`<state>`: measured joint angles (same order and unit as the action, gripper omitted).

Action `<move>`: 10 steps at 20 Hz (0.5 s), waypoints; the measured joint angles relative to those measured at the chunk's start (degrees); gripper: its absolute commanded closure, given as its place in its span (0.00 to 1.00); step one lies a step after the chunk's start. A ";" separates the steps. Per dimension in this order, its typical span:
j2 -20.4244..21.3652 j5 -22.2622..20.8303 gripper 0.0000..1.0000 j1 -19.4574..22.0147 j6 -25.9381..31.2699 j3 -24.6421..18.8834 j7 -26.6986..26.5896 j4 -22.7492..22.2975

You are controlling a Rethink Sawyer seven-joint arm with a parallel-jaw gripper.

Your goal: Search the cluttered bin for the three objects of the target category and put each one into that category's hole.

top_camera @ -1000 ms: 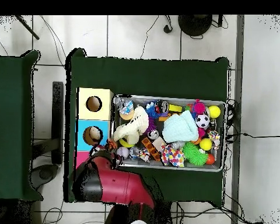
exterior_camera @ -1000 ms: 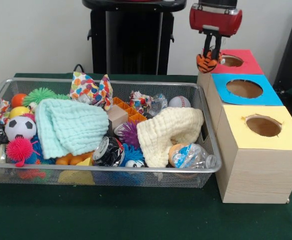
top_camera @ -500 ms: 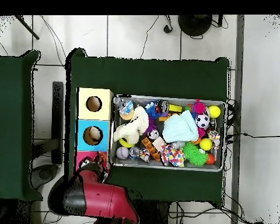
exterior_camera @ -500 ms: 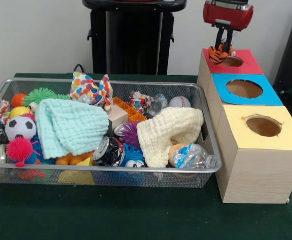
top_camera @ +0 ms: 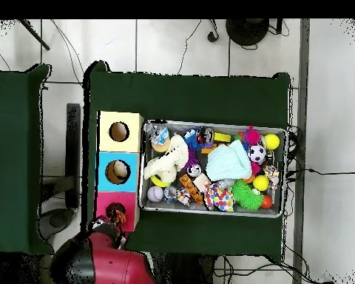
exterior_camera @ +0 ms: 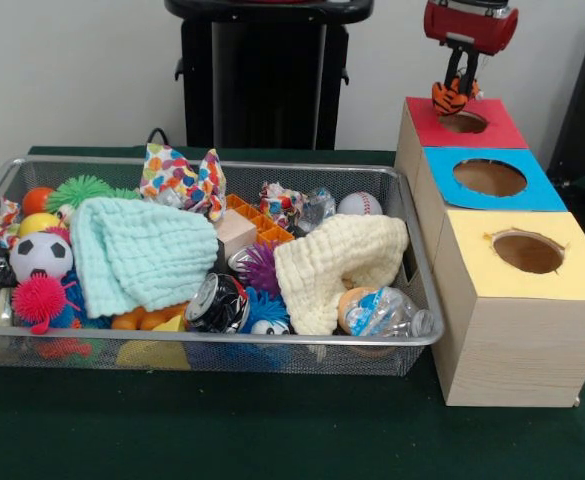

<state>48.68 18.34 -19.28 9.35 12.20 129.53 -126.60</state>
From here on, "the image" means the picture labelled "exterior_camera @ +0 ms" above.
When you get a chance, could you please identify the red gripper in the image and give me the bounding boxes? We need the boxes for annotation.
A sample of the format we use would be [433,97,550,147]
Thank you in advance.
[423,0,520,96]

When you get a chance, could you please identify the orange tiger striped toy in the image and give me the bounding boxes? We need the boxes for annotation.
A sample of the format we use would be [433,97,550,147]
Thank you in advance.
[431,75,484,117]

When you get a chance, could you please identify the cream waffle cloth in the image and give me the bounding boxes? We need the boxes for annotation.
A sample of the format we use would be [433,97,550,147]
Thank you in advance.
[273,213,410,336]

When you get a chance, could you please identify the white cloth with colourful dots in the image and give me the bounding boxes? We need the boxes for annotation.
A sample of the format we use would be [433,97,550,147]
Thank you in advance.
[139,143,228,224]

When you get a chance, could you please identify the mint green waffle cloth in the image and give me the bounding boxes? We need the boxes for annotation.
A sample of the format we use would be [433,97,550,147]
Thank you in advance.
[70,196,219,320]

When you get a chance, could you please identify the wooden box with three holes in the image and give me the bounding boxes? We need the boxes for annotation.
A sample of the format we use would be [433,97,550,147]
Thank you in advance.
[394,96,585,409]

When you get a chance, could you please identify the white baseball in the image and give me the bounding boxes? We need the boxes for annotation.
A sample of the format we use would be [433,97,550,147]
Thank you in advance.
[336,192,384,217]

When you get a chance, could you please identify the crushed clear plastic bottle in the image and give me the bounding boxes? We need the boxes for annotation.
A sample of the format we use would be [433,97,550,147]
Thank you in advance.
[344,287,436,337]

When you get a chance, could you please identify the purple spiky monster toy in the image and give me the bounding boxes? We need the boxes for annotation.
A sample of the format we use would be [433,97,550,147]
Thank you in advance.
[231,242,279,295]

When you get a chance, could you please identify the blue spiky rubber ball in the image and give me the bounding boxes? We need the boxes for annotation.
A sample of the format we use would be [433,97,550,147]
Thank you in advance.
[244,288,293,335]

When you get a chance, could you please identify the green spiky rubber ball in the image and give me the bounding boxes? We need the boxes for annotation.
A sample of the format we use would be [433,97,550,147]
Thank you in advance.
[45,175,141,214]

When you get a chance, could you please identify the orange smooth ball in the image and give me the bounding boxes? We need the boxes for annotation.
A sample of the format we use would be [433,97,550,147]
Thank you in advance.
[21,187,56,217]

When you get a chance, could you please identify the small soccer ball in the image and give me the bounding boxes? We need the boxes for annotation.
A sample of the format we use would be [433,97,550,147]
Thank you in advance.
[9,231,75,283]

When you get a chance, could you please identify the silver wire mesh bin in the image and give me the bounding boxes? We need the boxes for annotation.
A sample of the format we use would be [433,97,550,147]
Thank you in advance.
[0,154,447,377]

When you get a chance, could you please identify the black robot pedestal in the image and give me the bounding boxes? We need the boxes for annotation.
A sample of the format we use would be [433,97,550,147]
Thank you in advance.
[164,0,376,151]

